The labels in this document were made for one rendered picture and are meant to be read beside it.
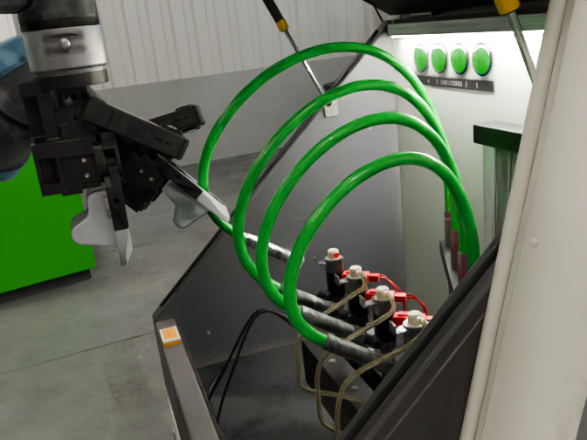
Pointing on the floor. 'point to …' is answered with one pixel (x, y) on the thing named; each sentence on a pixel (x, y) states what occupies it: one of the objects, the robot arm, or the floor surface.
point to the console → (541, 258)
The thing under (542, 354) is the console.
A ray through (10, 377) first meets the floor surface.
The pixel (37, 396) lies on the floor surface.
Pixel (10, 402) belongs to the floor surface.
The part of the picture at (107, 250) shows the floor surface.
